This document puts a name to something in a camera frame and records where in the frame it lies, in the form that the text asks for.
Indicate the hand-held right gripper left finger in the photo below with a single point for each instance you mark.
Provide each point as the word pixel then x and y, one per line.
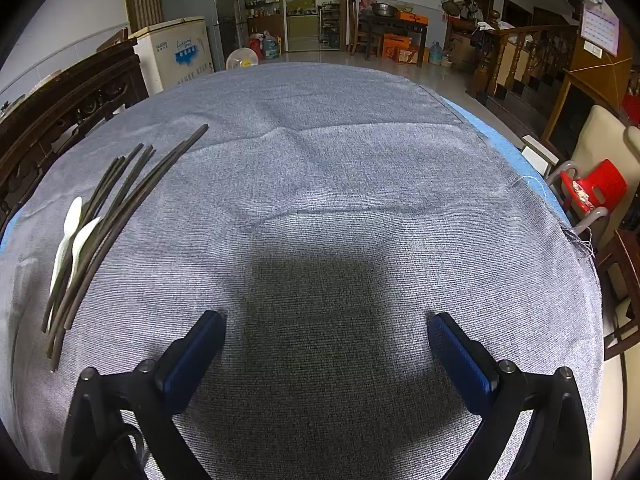
pixel 192 362

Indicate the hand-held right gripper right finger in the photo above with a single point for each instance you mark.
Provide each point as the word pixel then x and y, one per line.
pixel 462 362

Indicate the bundle of dark chopsticks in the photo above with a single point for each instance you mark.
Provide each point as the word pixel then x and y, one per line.
pixel 97 250

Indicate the white plastic spoon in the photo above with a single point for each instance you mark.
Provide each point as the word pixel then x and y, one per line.
pixel 86 239
pixel 73 211

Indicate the blue table cover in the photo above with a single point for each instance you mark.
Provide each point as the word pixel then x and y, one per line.
pixel 510 155

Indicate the grey knitted cloth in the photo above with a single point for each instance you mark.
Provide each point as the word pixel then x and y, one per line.
pixel 325 185

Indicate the small white step stool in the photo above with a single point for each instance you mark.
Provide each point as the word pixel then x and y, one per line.
pixel 540 152

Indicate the red plastic stool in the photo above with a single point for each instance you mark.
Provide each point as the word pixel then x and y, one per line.
pixel 602 185

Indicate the beige chair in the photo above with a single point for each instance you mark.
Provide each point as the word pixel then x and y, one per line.
pixel 607 135

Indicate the wooden cabinet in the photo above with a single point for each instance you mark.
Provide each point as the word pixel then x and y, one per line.
pixel 575 110

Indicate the carved dark wooden table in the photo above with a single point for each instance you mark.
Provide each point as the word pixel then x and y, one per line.
pixel 60 105

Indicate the white floor fan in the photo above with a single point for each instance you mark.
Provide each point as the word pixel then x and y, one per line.
pixel 240 60

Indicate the white chest freezer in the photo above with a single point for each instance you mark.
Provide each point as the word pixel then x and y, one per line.
pixel 175 55

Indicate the clear water jug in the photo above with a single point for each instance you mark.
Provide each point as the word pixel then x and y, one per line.
pixel 436 54

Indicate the wooden staircase railing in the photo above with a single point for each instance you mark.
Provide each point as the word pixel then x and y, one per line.
pixel 525 55

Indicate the orange cardboard boxes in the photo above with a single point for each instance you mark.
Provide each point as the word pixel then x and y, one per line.
pixel 402 50

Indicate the red plastic bag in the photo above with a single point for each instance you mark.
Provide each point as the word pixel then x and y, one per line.
pixel 255 46

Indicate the blue water jug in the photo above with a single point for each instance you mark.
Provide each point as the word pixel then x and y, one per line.
pixel 271 47

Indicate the dark wooden side table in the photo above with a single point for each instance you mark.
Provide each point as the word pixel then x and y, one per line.
pixel 395 27

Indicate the grey refrigerator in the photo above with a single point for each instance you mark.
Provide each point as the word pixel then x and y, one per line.
pixel 225 20

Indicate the flat orange box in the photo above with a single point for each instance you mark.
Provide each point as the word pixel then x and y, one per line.
pixel 414 19

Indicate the pile of household clutter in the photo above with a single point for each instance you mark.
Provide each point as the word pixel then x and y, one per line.
pixel 462 10

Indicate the tall-backed wooden chair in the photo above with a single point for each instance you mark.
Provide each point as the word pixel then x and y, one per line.
pixel 356 25

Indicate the metal basin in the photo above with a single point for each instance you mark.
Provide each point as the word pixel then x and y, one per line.
pixel 383 9

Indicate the wall calendar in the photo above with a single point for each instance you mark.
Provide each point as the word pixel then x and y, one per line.
pixel 600 22

